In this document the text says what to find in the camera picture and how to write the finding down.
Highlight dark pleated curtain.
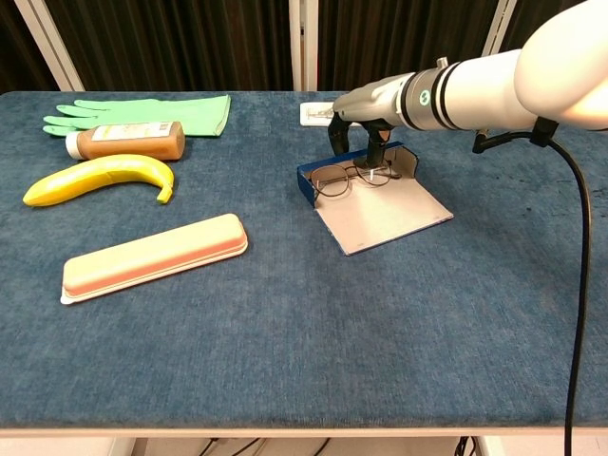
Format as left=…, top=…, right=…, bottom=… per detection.
left=0, top=0, right=61, bottom=95
left=505, top=0, right=583, bottom=51
left=45, top=0, right=292, bottom=92
left=316, top=0, right=498, bottom=92

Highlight green rubber glove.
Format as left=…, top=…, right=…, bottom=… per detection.
left=42, top=94, right=233, bottom=139

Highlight black cable bundle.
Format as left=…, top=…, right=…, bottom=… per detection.
left=453, top=436, right=481, bottom=456
left=195, top=437, right=267, bottom=456

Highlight grey aluminium partition post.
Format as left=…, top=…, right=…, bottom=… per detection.
left=482, top=0, right=518, bottom=58
left=288, top=0, right=319, bottom=92
left=13, top=0, right=86, bottom=92

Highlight yellow banana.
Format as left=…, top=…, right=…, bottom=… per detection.
left=22, top=154, right=176, bottom=208

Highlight white box with sketch print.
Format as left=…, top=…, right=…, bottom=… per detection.
left=298, top=102, right=341, bottom=127

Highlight blue glasses box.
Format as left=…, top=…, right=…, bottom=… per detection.
left=296, top=141, right=455, bottom=257

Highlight pink and cream long case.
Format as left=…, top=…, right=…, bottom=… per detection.
left=60, top=213, right=250, bottom=306

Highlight blue felt table mat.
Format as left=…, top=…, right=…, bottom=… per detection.
left=0, top=90, right=608, bottom=431

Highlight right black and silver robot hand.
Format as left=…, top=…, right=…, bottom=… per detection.
left=327, top=71, right=414, bottom=170

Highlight brown bottle with white cap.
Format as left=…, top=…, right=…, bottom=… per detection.
left=65, top=121, right=186, bottom=162

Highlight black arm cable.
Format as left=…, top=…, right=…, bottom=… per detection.
left=472, top=117, right=594, bottom=456

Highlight thin-framed eyeglasses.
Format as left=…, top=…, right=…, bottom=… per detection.
left=311, top=161, right=400, bottom=200

